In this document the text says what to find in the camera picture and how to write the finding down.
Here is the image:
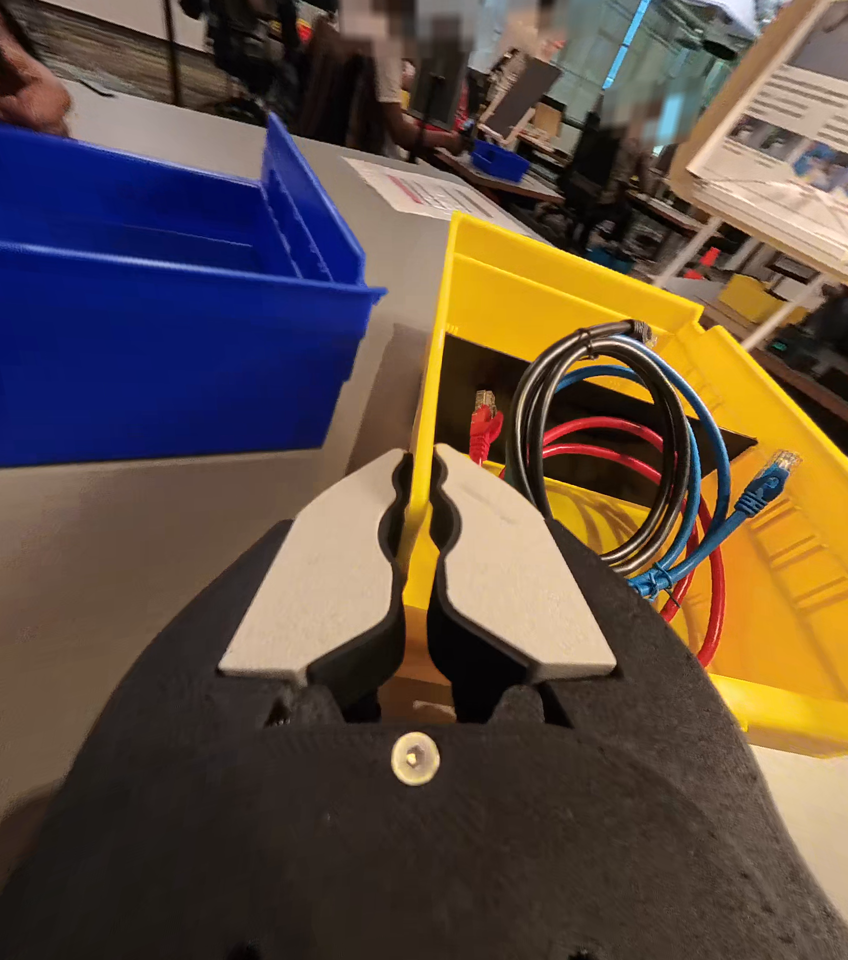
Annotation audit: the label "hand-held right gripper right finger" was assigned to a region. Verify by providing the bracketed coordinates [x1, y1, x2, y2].
[429, 443, 620, 687]

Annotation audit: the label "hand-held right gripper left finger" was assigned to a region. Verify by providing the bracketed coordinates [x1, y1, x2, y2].
[219, 447, 413, 687]

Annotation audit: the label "red ethernet cable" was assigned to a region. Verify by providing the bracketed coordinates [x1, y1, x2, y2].
[466, 390, 728, 669]

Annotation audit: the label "black ethernet cable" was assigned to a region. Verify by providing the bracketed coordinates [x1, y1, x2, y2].
[504, 320, 695, 579]

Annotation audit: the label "blue ethernet cable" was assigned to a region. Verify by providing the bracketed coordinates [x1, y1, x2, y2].
[544, 338, 803, 601]

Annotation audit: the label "blue plastic bin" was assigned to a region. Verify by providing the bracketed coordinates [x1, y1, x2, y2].
[0, 113, 388, 469]

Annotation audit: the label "yellow plastic bin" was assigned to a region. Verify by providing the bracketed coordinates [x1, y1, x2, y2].
[394, 210, 848, 759]

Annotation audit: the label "person's left hand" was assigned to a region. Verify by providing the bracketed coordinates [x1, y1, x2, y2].
[0, 0, 73, 139]

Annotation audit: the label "black divider panel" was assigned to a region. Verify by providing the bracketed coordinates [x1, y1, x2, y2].
[432, 333, 763, 504]

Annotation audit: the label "yellow and black boxes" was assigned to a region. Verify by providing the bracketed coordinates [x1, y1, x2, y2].
[717, 270, 808, 324]

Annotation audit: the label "printed paper sheet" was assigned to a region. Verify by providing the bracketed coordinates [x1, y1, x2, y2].
[342, 155, 508, 222]

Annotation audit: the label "small blue bin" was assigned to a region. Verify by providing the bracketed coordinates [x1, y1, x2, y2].
[469, 138, 533, 184]

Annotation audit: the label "instruction sheet on stand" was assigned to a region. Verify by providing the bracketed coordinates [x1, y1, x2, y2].
[649, 0, 848, 309]

